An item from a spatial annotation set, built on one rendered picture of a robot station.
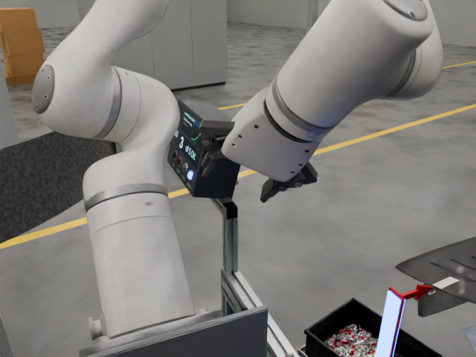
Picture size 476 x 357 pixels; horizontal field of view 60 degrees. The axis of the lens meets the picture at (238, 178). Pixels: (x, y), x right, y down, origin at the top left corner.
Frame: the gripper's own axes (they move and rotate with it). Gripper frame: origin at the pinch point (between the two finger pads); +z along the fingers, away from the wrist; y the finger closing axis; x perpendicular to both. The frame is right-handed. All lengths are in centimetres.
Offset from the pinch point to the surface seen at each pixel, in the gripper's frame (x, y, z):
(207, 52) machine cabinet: -525, -23, 404
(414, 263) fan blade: 0.5, -32.7, 1.0
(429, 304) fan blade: -3, -52, 17
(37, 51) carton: -503, 241, 555
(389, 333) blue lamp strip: 14.7, -24.4, -2.0
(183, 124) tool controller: -40, 6, 40
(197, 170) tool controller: -24.1, -0.4, 35.1
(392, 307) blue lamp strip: 12.6, -22.5, -4.8
